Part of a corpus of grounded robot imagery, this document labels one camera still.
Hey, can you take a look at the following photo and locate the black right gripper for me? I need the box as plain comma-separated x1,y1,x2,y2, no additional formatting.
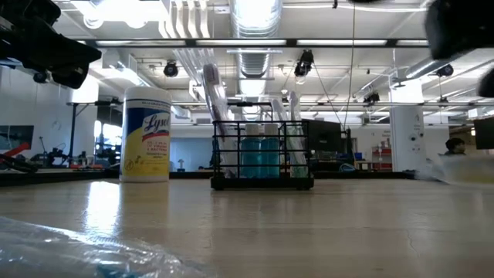
424,0,494,97

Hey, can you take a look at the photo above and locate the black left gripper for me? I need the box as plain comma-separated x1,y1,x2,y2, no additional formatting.
0,0,102,90

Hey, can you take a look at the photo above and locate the purple toothbrush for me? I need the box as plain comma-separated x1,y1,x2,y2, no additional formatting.
201,63,235,179
287,90,306,179

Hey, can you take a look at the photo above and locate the green toothbrush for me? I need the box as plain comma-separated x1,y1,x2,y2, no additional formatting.
269,97,298,179
285,123,310,179

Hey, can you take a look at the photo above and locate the blue mouthwash bottle white cap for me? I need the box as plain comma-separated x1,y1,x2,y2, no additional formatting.
260,123,281,179
239,123,262,179

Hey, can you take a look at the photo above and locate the black wire caddy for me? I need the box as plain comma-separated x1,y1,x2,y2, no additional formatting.
210,120,316,191

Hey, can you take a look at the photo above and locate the black monitor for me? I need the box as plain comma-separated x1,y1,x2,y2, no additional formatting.
473,117,494,151
299,118,344,163

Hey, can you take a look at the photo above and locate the white LED light strip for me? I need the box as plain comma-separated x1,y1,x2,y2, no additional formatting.
95,39,186,46
195,39,287,46
296,39,388,46

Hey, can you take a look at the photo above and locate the person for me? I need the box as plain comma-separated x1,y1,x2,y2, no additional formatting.
443,137,468,156

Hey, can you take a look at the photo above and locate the white building pillar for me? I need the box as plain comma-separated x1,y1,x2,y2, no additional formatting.
388,79,425,173

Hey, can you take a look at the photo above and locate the red and black background robot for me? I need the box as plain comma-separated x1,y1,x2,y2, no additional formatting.
0,141,39,174

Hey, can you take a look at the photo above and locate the Lysol disinfecting wipes canister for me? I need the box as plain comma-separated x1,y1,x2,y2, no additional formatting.
118,85,173,183

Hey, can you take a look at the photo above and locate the red shelf unit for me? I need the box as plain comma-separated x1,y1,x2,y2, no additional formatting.
370,145,393,171

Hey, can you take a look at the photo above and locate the silver round air duct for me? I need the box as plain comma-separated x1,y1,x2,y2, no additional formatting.
403,53,464,80

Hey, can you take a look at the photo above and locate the blue metal post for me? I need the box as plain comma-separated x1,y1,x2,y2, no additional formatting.
69,103,77,168

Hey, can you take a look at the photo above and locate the dark wall screen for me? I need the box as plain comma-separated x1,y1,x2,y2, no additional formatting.
0,124,35,151

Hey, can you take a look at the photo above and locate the black overhead camera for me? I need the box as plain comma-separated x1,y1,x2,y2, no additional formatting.
293,49,315,78

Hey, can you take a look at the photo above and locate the silver corrugated ventilation duct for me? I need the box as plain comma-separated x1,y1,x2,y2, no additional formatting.
229,0,285,120

